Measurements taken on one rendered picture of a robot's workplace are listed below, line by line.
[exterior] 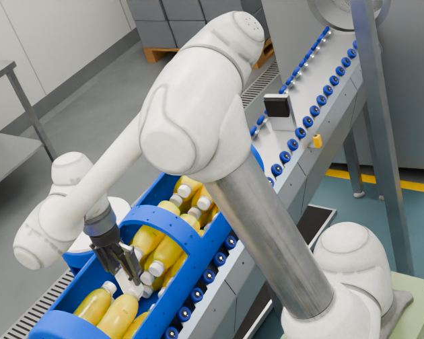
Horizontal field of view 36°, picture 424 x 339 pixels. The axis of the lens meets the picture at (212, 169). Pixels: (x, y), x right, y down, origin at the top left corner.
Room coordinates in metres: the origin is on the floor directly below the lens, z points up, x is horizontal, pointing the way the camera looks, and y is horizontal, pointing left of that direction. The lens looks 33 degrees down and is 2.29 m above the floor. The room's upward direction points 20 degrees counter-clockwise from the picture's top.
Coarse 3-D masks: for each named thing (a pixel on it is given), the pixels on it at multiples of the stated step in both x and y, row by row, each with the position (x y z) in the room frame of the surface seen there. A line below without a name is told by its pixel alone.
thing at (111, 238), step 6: (114, 228) 1.30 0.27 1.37; (102, 234) 1.29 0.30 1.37; (108, 234) 1.28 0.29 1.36; (114, 234) 1.29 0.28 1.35; (96, 240) 1.29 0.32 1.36; (102, 240) 1.28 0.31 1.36; (108, 240) 1.28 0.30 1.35; (114, 240) 1.29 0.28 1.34; (120, 240) 1.30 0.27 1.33; (102, 246) 1.28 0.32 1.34; (108, 246) 1.31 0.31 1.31; (114, 246) 1.29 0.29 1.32; (120, 246) 1.29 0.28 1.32; (108, 252) 1.31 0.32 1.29; (120, 252) 1.30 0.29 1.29
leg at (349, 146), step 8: (352, 136) 2.73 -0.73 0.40; (344, 144) 2.73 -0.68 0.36; (352, 144) 2.72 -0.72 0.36; (352, 152) 2.71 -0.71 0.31; (352, 160) 2.72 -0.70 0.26; (352, 168) 2.72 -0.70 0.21; (352, 176) 2.73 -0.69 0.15; (360, 176) 2.73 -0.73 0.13; (352, 184) 2.73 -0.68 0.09; (360, 184) 2.72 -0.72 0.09; (360, 192) 2.71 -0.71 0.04
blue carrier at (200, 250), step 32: (160, 192) 1.76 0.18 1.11; (128, 224) 1.51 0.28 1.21; (160, 224) 1.45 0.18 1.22; (224, 224) 1.53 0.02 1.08; (96, 256) 1.42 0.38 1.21; (192, 256) 1.39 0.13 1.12; (96, 288) 1.46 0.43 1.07; (192, 288) 1.38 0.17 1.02; (64, 320) 1.19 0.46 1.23; (160, 320) 1.24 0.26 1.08
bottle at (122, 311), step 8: (120, 296) 1.29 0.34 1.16; (128, 296) 1.29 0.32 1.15; (136, 296) 1.30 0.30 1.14; (112, 304) 1.27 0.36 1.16; (120, 304) 1.26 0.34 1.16; (128, 304) 1.26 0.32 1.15; (136, 304) 1.27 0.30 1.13; (112, 312) 1.25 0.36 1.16; (120, 312) 1.24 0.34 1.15; (128, 312) 1.24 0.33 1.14; (136, 312) 1.26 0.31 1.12; (104, 320) 1.23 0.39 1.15; (112, 320) 1.22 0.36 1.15; (120, 320) 1.22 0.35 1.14; (128, 320) 1.23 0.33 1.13; (104, 328) 1.21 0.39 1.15; (112, 328) 1.20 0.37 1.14; (120, 328) 1.21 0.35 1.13; (112, 336) 1.19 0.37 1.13; (120, 336) 1.20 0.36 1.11
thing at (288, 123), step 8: (264, 96) 2.19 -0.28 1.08; (272, 96) 2.17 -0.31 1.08; (280, 96) 2.15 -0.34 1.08; (288, 96) 2.13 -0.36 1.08; (264, 104) 2.17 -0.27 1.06; (272, 104) 2.15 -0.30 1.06; (280, 104) 2.13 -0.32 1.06; (288, 104) 2.12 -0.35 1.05; (272, 112) 2.15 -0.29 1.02; (280, 112) 2.13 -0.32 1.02; (288, 112) 2.12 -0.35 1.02; (272, 120) 2.18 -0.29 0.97; (280, 120) 2.16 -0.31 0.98; (288, 120) 2.13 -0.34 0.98; (272, 128) 2.19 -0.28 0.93; (280, 128) 2.16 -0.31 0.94; (288, 128) 2.14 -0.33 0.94
